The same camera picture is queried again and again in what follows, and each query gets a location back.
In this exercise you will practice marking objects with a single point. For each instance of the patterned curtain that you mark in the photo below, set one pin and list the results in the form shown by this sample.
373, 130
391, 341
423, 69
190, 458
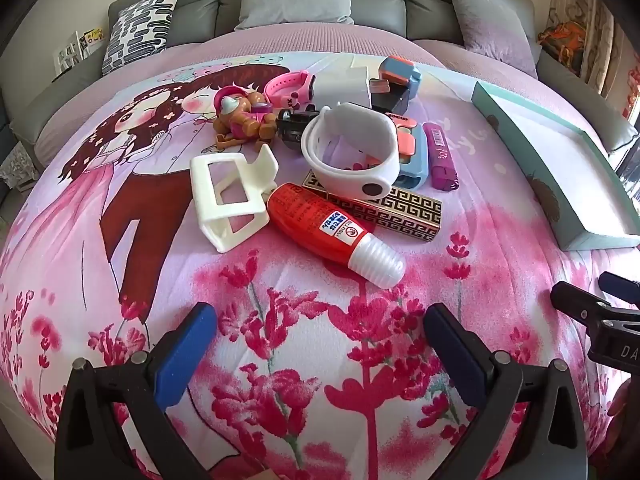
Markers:
595, 20

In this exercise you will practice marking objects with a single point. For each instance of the orange grey plastic toy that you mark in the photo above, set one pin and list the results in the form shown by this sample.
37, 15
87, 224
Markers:
397, 71

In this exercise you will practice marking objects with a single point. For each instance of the printed blanket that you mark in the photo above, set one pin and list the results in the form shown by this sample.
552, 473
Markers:
300, 310

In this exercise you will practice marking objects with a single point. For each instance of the blue orange plastic case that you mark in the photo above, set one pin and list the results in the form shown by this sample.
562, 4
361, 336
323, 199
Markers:
417, 160

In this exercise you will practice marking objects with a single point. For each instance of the white charger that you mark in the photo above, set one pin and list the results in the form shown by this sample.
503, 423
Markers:
335, 87

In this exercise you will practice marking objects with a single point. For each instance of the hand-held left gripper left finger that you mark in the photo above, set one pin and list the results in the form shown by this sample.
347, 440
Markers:
185, 355

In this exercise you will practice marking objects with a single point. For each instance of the gold black patterned box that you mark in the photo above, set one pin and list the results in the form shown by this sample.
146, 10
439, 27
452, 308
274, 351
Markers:
400, 210

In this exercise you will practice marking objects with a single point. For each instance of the brown pink toy dog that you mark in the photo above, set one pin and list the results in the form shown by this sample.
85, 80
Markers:
245, 110

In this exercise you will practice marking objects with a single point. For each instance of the white letter ornament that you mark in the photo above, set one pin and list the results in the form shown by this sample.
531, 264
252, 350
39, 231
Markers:
65, 57

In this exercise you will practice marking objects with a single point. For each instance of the yellow cover book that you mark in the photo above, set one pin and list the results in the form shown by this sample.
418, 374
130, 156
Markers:
94, 37

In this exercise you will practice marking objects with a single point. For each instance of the grey sofa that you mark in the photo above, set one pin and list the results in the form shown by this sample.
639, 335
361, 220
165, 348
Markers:
200, 15

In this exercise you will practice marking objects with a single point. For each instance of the white phone stand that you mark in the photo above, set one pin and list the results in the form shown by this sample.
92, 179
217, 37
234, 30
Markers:
260, 165

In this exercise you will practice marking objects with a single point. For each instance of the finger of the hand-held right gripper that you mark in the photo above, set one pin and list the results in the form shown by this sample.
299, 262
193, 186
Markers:
575, 299
617, 285

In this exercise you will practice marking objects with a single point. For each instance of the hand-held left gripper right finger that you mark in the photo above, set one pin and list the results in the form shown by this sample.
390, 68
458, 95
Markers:
455, 355

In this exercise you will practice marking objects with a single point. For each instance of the black white patterned pillow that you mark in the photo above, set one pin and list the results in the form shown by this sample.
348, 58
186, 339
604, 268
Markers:
140, 25

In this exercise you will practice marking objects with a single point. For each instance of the red glue bottle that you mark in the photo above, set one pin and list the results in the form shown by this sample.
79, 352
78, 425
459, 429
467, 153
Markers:
310, 220

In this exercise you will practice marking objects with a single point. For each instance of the teal tray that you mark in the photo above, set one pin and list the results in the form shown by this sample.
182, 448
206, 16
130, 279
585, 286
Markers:
550, 160

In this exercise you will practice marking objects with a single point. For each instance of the pink watch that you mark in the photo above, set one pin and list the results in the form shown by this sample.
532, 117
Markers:
285, 87

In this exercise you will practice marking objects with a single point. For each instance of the lace covered stool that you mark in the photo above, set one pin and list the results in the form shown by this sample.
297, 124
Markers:
15, 162

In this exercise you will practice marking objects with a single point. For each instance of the grey purple velvet pillow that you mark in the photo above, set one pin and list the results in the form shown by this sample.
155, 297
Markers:
490, 25

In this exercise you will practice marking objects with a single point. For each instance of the white wristband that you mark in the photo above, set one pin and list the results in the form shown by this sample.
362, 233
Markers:
360, 115

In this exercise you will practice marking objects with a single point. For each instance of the magenta lighter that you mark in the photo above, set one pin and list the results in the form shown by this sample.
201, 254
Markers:
440, 155

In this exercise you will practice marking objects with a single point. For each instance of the black toy car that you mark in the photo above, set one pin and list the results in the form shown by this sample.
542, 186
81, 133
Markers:
295, 127

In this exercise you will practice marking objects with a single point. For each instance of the orange bag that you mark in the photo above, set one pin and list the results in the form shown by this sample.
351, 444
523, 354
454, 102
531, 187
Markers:
565, 40

